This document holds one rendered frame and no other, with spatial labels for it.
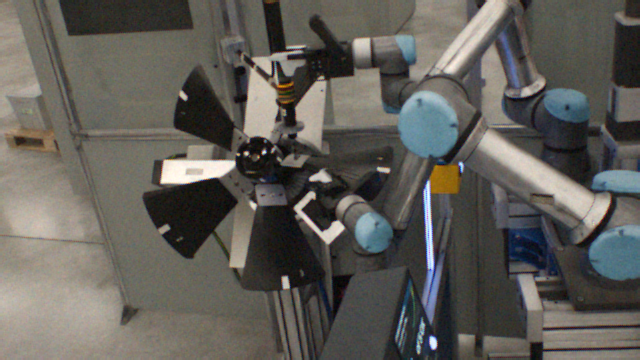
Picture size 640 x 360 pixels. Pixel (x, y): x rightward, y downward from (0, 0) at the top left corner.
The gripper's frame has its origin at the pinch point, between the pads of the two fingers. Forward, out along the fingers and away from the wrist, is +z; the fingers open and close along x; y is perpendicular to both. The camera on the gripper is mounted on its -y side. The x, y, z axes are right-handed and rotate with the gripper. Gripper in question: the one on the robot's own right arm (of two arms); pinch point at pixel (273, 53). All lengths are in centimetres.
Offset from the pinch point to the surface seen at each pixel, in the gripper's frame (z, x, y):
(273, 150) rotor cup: 3.3, -3.5, 25.0
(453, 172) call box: -45, 14, 43
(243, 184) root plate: 13.9, -0.3, 35.8
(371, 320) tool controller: -24, -77, 24
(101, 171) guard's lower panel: 103, 90, 68
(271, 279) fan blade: 5, -22, 53
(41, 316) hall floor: 161, 94, 149
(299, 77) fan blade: -3.5, 13.2, 10.6
